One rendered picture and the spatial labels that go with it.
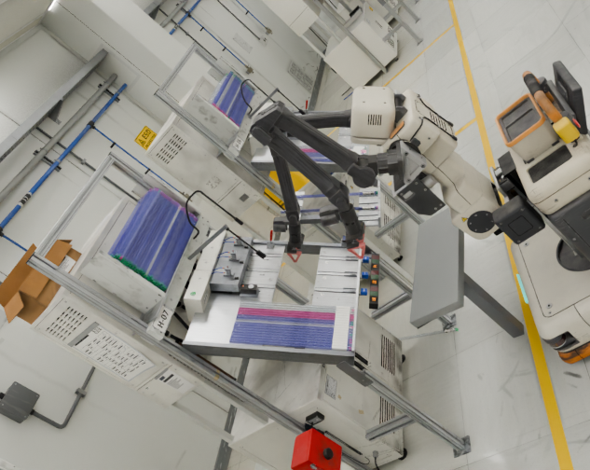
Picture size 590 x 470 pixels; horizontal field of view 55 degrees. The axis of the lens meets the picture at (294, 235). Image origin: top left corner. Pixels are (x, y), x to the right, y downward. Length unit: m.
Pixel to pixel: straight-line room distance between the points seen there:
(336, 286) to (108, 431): 1.89
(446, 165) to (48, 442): 2.68
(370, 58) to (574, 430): 5.20
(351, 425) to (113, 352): 1.10
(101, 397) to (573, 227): 2.93
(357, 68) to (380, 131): 5.00
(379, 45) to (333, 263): 4.48
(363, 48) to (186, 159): 3.69
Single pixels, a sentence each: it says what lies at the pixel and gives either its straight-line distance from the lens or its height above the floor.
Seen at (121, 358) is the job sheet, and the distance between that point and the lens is 2.63.
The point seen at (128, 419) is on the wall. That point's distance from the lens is 3.97.
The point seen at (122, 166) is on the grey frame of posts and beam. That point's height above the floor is 1.82.
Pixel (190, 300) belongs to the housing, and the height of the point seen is 1.27.
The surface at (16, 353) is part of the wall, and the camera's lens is 3.82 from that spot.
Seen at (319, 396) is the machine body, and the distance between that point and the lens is 2.57.
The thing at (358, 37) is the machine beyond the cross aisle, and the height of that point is 0.52.
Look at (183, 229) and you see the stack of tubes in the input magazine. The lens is 2.71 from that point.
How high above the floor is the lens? 1.95
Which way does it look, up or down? 20 degrees down
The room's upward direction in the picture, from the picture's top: 51 degrees counter-clockwise
